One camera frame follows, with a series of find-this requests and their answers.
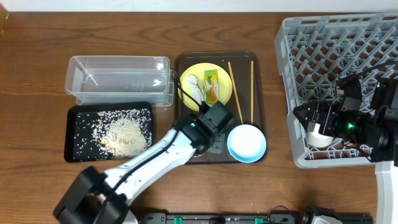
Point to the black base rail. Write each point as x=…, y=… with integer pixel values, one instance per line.
x=278, y=215

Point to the white cup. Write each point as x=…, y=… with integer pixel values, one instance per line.
x=316, y=139

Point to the white tissue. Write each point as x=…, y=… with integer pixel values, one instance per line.
x=192, y=82

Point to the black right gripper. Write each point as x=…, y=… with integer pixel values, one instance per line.
x=325, y=117

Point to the black plastic tray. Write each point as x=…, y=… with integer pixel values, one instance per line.
x=71, y=130

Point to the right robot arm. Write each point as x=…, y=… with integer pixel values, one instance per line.
x=378, y=131

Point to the rice leftovers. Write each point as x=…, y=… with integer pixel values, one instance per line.
x=121, y=137

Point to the clear plastic bin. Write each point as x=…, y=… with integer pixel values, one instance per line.
x=94, y=79

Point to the yellow plate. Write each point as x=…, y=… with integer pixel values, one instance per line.
x=225, y=87

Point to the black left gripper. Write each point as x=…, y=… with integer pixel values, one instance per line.
x=214, y=144

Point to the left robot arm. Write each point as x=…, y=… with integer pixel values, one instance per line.
x=105, y=197

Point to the blue bowl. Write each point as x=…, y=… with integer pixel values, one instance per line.
x=247, y=143

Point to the grey dishwasher rack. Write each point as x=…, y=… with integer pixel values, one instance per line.
x=312, y=52

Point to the left wooden chopstick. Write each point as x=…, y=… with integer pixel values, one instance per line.
x=235, y=92

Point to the dark brown serving tray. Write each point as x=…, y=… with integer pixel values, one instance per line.
x=241, y=66

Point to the green snack wrapper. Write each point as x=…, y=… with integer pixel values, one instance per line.
x=210, y=86

